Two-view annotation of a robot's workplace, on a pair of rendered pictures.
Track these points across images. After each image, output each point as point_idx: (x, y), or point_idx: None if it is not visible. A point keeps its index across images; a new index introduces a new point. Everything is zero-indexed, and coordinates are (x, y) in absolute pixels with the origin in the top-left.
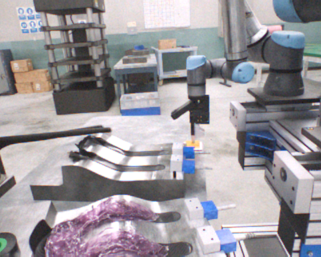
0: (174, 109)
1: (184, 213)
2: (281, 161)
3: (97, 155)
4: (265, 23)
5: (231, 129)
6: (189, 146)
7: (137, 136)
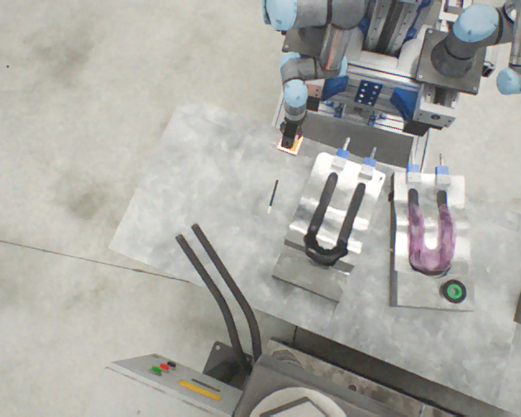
0: (284, 141)
1: (412, 184)
2: (432, 112)
3: (339, 234)
4: None
5: None
6: (338, 151)
7: (226, 193)
